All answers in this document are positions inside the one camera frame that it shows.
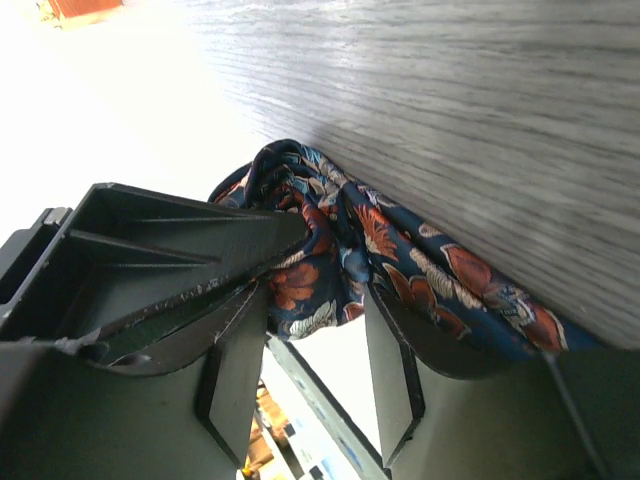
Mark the navy floral silk tie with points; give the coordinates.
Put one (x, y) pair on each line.
(358, 237)

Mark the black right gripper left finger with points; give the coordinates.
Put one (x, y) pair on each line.
(182, 407)

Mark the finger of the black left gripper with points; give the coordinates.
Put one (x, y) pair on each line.
(125, 255)

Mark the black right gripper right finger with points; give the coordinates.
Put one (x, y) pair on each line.
(446, 411)

